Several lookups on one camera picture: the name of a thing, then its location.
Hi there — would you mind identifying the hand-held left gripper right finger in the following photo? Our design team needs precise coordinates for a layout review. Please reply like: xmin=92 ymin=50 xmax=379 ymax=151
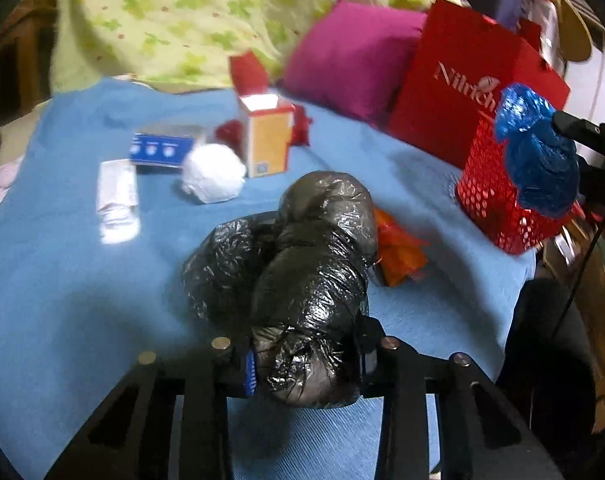
xmin=355 ymin=315 xmax=565 ymax=480

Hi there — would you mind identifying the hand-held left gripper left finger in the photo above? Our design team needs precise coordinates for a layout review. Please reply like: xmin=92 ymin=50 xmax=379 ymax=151
xmin=45 ymin=337 xmax=260 ymax=480

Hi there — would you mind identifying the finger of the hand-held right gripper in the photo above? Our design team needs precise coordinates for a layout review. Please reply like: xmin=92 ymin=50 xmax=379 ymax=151
xmin=552 ymin=110 xmax=605 ymax=158
xmin=575 ymin=155 xmax=605 ymax=211

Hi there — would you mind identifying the blue plastic bag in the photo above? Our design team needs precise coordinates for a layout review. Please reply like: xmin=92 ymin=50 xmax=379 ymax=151
xmin=493 ymin=83 xmax=580 ymax=218

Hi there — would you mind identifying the black plastic bag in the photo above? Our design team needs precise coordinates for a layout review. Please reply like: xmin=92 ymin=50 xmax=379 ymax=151
xmin=181 ymin=171 xmax=380 ymax=408

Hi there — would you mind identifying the red mesh basket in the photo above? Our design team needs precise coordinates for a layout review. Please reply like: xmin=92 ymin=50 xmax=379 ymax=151
xmin=456 ymin=115 xmax=583 ymax=256

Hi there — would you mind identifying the blue and white box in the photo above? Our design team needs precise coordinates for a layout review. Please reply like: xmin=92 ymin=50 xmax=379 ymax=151
xmin=129 ymin=125 xmax=208 ymax=168

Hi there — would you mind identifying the red ribbon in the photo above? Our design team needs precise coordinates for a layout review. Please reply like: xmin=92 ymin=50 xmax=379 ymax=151
xmin=215 ymin=107 xmax=313 ymax=153

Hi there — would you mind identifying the orange plastic wrapper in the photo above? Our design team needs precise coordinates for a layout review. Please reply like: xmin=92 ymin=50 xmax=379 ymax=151
xmin=371 ymin=207 xmax=429 ymax=288

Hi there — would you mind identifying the wooden furniture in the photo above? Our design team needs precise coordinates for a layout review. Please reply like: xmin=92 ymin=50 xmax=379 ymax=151
xmin=542 ymin=217 xmax=605 ymax=433

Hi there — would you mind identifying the red paper bag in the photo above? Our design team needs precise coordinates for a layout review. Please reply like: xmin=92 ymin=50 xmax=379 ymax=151
xmin=388 ymin=0 xmax=572 ymax=171

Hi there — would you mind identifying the dark cloth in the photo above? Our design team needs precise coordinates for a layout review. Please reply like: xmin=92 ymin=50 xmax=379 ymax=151
xmin=496 ymin=279 xmax=599 ymax=463

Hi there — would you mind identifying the blue blanket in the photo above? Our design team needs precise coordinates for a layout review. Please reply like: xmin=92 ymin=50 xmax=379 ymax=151
xmin=0 ymin=77 xmax=538 ymax=480

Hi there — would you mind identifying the white crumpled paper ball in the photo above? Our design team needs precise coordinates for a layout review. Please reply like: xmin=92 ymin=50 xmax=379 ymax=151
xmin=181 ymin=142 xmax=247 ymax=205

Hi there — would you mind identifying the white tube packet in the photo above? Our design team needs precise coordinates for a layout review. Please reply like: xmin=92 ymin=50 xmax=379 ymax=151
xmin=96 ymin=159 xmax=140 ymax=245

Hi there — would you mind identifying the orange and white carton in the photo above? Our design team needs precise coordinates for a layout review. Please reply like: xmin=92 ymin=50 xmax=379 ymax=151
xmin=230 ymin=52 xmax=296 ymax=179

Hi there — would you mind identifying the magenta pillow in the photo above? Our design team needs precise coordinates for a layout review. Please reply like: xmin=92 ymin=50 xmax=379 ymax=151
xmin=281 ymin=0 xmax=429 ymax=126

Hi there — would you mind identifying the pink blanket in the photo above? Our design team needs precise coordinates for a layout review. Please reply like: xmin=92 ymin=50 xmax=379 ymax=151
xmin=0 ymin=156 xmax=27 ymax=190

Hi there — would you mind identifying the green floral quilt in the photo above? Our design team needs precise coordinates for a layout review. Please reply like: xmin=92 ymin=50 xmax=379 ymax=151
xmin=50 ymin=0 xmax=458 ymax=93

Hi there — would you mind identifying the wooden chair frame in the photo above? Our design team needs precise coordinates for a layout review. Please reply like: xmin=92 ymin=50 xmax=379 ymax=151
xmin=0 ymin=2 xmax=60 ymax=93

